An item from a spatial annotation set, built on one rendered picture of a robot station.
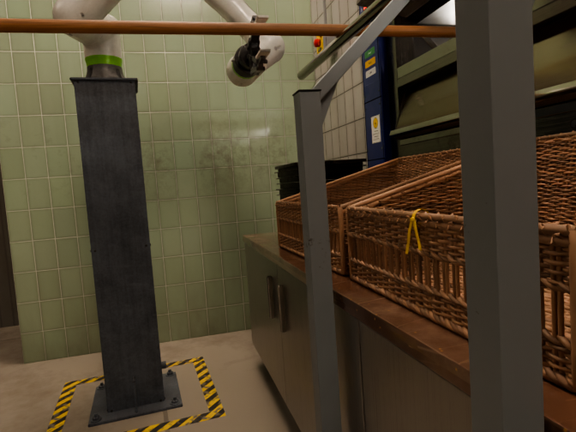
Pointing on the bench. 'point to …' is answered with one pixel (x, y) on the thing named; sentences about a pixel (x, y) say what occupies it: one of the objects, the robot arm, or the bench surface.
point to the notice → (375, 129)
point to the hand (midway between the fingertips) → (262, 36)
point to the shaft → (206, 28)
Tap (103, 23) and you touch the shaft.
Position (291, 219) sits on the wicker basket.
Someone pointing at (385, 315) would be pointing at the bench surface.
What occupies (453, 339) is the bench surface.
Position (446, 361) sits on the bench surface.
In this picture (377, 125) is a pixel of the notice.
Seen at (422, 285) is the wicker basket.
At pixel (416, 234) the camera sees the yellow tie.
